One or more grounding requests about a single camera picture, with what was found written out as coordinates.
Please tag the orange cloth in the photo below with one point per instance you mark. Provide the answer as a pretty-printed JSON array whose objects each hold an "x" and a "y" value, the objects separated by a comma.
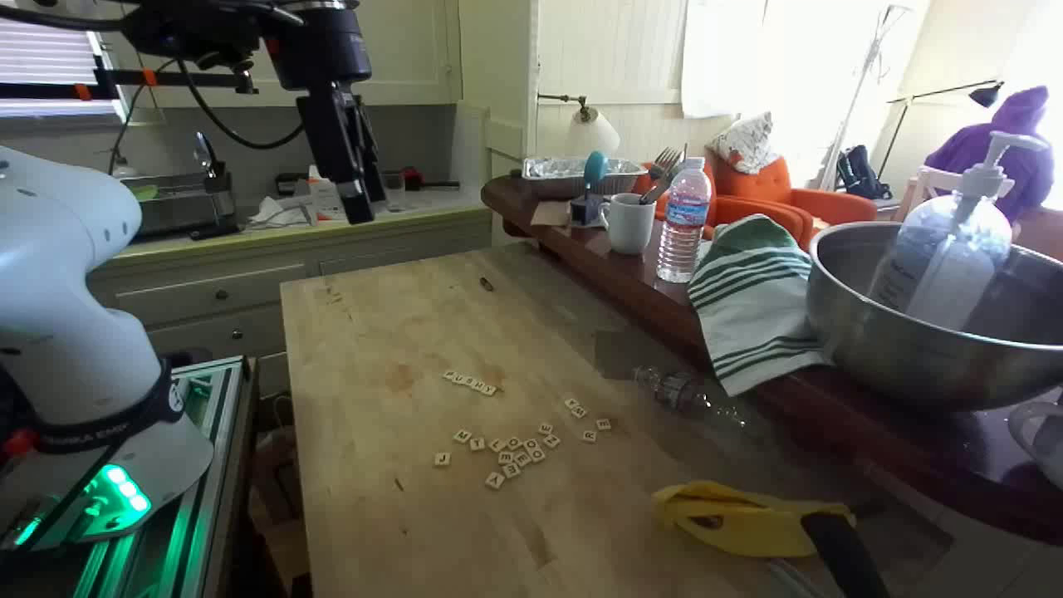
[{"x": 774, "y": 200}]

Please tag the black floor lamp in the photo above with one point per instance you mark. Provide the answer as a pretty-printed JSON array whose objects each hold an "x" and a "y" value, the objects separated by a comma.
[{"x": 942, "y": 98}]

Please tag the dark brown wooden counter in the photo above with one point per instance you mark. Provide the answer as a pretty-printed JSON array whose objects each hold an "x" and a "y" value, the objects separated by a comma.
[{"x": 884, "y": 444}]

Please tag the clear plastic water bottle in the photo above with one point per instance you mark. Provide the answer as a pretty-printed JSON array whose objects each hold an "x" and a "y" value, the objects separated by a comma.
[{"x": 683, "y": 226}]

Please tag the crumpled clear plastic wrap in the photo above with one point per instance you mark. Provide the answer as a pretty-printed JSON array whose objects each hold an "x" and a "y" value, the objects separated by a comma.
[{"x": 685, "y": 392}]

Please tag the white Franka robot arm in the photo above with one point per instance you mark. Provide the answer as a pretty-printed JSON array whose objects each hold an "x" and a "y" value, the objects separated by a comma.
[{"x": 68, "y": 287}]

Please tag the black desk gadget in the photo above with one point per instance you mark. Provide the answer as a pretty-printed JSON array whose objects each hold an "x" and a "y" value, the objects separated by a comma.
[{"x": 212, "y": 186}]

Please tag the small wooden letter tile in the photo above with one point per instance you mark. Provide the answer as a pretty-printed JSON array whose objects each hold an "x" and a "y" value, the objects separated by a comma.
[
  {"x": 537, "y": 453},
  {"x": 510, "y": 469},
  {"x": 468, "y": 385},
  {"x": 550, "y": 439},
  {"x": 499, "y": 448},
  {"x": 478, "y": 444},
  {"x": 588, "y": 436},
  {"x": 492, "y": 480},
  {"x": 453, "y": 377},
  {"x": 486, "y": 387},
  {"x": 517, "y": 453},
  {"x": 444, "y": 460},
  {"x": 568, "y": 404},
  {"x": 464, "y": 436},
  {"x": 580, "y": 413},
  {"x": 602, "y": 425}
]

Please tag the white ceramic mug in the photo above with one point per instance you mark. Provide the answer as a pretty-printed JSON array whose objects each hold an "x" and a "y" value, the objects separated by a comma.
[{"x": 629, "y": 224}]

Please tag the black scoop base block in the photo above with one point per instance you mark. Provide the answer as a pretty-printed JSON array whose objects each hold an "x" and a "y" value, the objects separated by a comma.
[{"x": 585, "y": 212}]

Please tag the white drawer cabinet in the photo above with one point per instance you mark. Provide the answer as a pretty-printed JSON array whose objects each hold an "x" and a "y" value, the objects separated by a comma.
[{"x": 242, "y": 276}]

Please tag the white globe desk lamp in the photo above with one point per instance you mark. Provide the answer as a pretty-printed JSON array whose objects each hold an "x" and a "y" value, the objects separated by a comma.
[{"x": 592, "y": 134}]

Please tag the large metal bowl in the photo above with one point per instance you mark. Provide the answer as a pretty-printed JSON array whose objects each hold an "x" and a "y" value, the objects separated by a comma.
[{"x": 917, "y": 354}]

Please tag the purple plush toy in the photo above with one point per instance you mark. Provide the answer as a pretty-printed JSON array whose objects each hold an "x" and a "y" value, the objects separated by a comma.
[{"x": 996, "y": 152}]

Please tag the green striped white towel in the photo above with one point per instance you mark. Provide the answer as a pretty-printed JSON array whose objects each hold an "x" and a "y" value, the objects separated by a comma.
[{"x": 752, "y": 305}]

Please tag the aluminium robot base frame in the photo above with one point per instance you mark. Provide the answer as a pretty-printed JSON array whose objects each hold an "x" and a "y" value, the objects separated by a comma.
[{"x": 177, "y": 520}]

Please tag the patterned white snack bag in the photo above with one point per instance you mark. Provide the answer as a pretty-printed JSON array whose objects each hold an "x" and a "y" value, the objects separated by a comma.
[{"x": 745, "y": 140}]

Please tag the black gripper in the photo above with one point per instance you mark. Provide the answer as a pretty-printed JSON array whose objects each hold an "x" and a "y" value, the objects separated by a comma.
[{"x": 320, "y": 46}]

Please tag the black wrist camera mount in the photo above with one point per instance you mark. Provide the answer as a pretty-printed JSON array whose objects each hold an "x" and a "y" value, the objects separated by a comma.
[{"x": 200, "y": 27}]

